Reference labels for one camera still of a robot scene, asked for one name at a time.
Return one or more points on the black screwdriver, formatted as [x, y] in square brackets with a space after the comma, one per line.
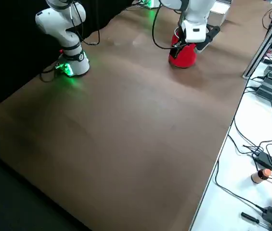
[249, 215]

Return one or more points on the silver aluminium case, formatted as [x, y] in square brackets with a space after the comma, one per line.
[218, 14]

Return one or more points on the red push-button trash can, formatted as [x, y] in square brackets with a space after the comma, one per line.
[186, 59]

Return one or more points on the brown bottle orange cap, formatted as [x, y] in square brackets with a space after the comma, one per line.
[258, 176]

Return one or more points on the aluminium frame post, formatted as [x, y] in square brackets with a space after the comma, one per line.
[261, 50]

